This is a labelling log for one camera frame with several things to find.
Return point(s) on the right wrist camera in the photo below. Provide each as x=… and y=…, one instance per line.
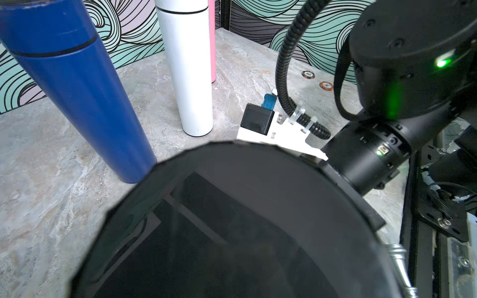
x=262, y=125

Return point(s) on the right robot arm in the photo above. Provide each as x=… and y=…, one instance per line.
x=405, y=71

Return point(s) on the black thermos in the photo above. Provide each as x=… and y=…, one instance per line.
x=237, y=220

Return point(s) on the pink thermos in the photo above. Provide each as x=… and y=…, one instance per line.
x=212, y=29

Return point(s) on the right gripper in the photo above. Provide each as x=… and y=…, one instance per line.
x=366, y=154

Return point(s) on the blue thermos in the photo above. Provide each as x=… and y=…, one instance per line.
x=58, y=46

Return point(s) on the white thermos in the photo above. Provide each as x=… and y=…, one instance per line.
x=184, y=28

